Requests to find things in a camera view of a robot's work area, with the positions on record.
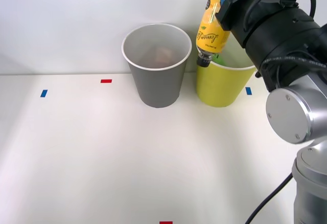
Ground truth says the yellow-green plastic waste bin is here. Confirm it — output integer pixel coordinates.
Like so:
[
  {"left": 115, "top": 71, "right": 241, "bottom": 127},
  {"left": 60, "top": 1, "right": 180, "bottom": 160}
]
[{"left": 196, "top": 51, "right": 258, "bottom": 108}]

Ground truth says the pale pink can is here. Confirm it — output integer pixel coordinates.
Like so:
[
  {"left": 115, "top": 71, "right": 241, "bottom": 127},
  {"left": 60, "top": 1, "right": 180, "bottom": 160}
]
[{"left": 154, "top": 46, "right": 172, "bottom": 65}]

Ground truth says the yellow plastic bottle black cap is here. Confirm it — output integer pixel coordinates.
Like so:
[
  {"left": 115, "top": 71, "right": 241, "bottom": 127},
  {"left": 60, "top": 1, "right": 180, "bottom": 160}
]
[{"left": 196, "top": 0, "right": 252, "bottom": 68}]

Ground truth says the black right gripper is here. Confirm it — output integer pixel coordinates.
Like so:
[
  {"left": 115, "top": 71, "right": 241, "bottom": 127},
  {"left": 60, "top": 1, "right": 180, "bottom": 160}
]
[{"left": 207, "top": 0, "right": 285, "bottom": 32}]

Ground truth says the grey plastic waste bin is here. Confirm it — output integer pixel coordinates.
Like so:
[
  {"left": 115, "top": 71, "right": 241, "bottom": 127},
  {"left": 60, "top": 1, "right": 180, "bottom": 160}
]
[{"left": 121, "top": 23, "right": 193, "bottom": 109}]

